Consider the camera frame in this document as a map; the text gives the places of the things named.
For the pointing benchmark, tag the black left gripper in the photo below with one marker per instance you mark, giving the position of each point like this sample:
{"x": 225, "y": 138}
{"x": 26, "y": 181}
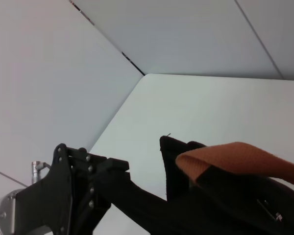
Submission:
{"x": 39, "y": 208}

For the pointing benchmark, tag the silver left arm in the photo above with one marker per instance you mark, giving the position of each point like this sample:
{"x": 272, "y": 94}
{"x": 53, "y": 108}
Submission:
{"x": 2, "y": 215}

